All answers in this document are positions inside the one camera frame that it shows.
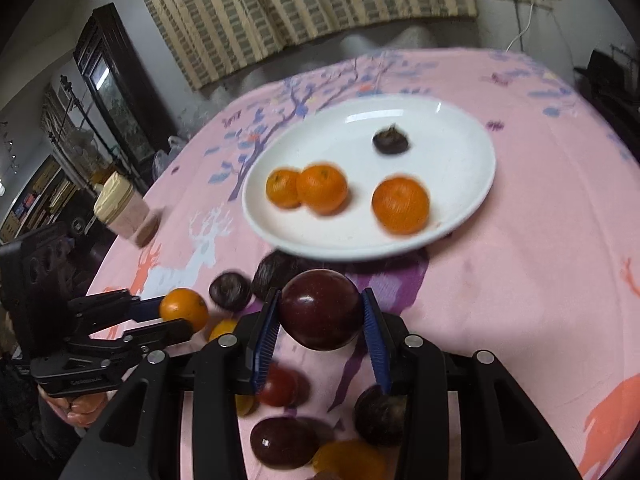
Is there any small orange mandarin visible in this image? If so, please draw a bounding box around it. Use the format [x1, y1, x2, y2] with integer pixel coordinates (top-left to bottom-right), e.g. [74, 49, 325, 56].
[207, 317, 240, 343]

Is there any white round plate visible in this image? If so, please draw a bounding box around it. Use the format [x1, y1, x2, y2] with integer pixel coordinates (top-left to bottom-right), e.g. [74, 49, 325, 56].
[241, 94, 497, 261]

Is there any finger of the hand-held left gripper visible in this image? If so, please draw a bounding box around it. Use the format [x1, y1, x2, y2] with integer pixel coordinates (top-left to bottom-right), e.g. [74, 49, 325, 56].
[67, 289, 165, 334]
[121, 317, 194, 349]

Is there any dark mangosteen on plate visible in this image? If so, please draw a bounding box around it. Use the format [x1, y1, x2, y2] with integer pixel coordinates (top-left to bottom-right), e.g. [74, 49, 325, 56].
[372, 125, 411, 156]

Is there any dark wooden cabinet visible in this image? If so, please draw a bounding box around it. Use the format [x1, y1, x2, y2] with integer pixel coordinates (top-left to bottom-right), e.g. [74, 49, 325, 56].
[73, 2, 178, 193]

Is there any orange cherry tomato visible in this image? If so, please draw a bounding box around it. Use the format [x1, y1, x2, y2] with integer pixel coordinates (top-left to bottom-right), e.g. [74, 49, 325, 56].
[312, 440, 386, 480]

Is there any clear plastic bag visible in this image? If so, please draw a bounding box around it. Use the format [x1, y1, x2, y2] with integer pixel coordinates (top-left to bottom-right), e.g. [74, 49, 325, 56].
[152, 135, 188, 181]

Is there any beige checked curtain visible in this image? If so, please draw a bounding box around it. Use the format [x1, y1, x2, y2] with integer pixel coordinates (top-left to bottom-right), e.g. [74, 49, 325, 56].
[127, 0, 478, 92]

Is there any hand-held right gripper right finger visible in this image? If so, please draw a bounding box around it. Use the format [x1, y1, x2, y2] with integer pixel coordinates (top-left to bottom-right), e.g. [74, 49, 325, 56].
[361, 287, 583, 480]

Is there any cup with cream lid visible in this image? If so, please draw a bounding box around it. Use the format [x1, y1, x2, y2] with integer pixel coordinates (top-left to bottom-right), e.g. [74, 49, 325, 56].
[93, 171, 160, 248]

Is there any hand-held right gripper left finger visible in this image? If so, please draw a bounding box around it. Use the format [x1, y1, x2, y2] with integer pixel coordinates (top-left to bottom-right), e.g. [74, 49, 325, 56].
[59, 287, 283, 480]

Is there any white cable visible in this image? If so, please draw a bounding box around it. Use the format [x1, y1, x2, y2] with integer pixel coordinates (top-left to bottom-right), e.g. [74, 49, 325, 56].
[505, 2, 533, 53]

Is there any person's left hand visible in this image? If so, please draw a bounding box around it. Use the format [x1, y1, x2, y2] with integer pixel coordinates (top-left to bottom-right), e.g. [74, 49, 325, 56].
[39, 390, 109, 428]

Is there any black media stand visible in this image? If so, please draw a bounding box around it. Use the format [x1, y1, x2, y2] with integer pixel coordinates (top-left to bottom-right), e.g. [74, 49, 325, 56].
[572, 47, 632, 126]

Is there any wooden shelf unit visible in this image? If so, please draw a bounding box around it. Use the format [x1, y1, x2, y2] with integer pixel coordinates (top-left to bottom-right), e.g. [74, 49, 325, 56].
[0, 150, 101, 246]

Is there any dark red plum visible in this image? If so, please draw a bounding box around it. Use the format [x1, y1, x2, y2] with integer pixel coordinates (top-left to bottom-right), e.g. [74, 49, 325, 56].
[278, 269, 365, 352]
[249, 416, 321, 470]

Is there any dark red cherry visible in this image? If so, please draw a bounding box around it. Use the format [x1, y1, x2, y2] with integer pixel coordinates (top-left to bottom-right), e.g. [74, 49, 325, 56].
[208, 271, 253, 311]

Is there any pink printed tablecloth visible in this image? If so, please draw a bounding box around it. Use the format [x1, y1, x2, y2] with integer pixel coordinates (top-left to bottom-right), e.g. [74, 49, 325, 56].
[85, 47, 640, 480]

